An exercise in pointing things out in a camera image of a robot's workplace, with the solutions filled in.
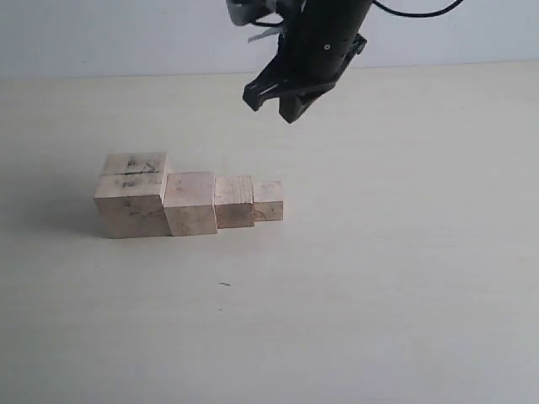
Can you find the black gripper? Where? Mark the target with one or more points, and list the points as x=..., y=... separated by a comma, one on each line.
x=313, y=51

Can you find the smallest wooden cube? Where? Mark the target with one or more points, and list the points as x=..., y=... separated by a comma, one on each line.
x=268, y=201

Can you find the medium wooden cube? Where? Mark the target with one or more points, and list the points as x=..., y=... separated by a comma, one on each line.
x=234, y=202

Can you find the second largest wooden cube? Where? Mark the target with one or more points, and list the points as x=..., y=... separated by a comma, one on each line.
x=189, y=204

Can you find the largest marked wooden cube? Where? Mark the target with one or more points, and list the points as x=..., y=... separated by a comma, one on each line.
x=130, y=192

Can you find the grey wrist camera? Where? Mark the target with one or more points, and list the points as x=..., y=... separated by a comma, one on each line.
x=243, y=12

